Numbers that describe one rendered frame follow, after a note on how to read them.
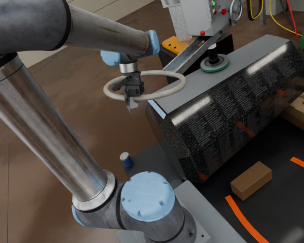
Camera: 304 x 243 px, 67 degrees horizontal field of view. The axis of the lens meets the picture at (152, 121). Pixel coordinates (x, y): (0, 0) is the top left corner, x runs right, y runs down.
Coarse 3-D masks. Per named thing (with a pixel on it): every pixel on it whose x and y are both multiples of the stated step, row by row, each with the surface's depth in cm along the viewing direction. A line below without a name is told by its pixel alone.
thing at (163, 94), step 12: (144, 72) 157; (156, 72) 155; (168, 72) 150; (108, 84) 139; (180, 84) 125; (108, 96) 126; (120, 96) 119; (132, 96) 117; (144, 96) 116; (156, 96) 116
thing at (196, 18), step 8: (184, 0) 149; (192, 0) 145; (200, 0) 141; (224, 0) 149; (184, 8) 153; (192, 8) 149; (200, 8) 145; (224, 8) 151; (184, 16) 157; (192, 16) 153; (200, 16) 148; (224, 16) 154; (192, 24) 157; (200, 24) 152; (208, 24) 148; (216, 24) 150; (224, 24) 156; (192, 32) 162; (208, 32) 152; (216, 32) 153
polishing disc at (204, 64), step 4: (220, 56) 181; (224, 56) 178; (204, 60) 184; (208, 60) 182; (220, 60) 176; (224, 60) 174; (228, 60) 174; (200, 64) 182; (204, 64) 180; (208, 64) 178; (212, 64) 176; (216, 64) 174; (220, 64) 172; (224, 64) 171; (204, 68) 176; (208, 68) 173; (212, 68) 172; (216, 68) 171
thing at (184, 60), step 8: (200, 40) 169; (208, 40) 157; (192, 48) 165; (200, 48) 154; (176, 56) 157; (184, 56) 162; (192, 56) 150; (168, 64) 154; (176, 64) 158; (184, 64) 147; (176, 72) 144
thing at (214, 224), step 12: (180, 192) 104; (192, 192) 102; (192, 204) 98; (204, 204) 96; (204, 216) 93; (216, 216) 91; (204, 228) 89; (216, 228) 88; (228, 228) 86; (120, 240) 97; (132, 240) 95; (216, 240) 85; (228, 240) 83; (240, 240) 82
